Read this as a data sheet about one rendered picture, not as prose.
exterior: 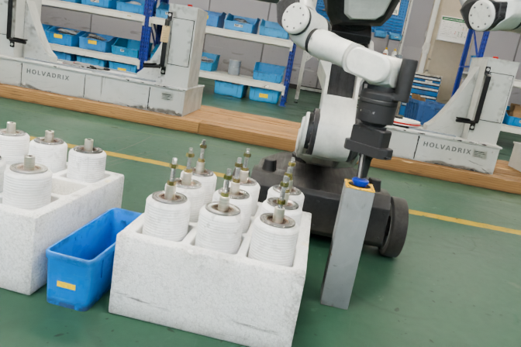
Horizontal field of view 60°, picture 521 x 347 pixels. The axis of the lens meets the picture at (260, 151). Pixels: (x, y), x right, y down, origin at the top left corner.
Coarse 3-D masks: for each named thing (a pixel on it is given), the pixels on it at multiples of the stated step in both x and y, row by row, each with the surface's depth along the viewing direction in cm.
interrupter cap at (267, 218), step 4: (260, 216) 95; (264, 216) 95; (268, 216) 96; (272, 216) 96; (284, 216) 97; (260, 220) 93; (264, 220) 93; (268, 220) 94; (284, 220) 96; (288, 220) 95; (292, 220) 96; (268, 224) 92; (272, 224) 91; (276, 224) 92; (280, 224) 93; (284, 224) 93; (288, 224) 93; (292, 224) 94
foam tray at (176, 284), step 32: (192, 224) 104; (128, 256) 93; (160, 256) 92; (192, 256) 91; (224, 256) 90; (128, 288) 94; (160, 288) 93; (192, 288) 92; (224, 288) 91; (256, 288) 90; (288, 288) 89; (160, 320) 94; (192, 320) 93; (224, 320) 92; (256, 320) 91; (288, 320) 90
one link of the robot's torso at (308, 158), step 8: (304, 120) 134; (304, 128) 132; (304, 136) 132; (304, 152) 143; (304, 160) 150; (312, 160) 162; (320, 160) 162; (328, 160) 161; (336, 160) 142; (352, 160) 142; (336, 168) 153
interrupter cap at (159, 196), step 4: (156, 192) 98; (160, 192) 99; (164, 192) 99; (176, 192) 100; (152, 196) 95; (156, 196) 96; (160, 196) 97; (176, 196) 99; (180, 196) 99; (184, 196) 99; (156, 200) 94; (160, 200) 94; (164, 200) 94; (168, 200) 95; (172, 200) 96; (176, 200) 96; (180, 200) 96; (184, 200) 97
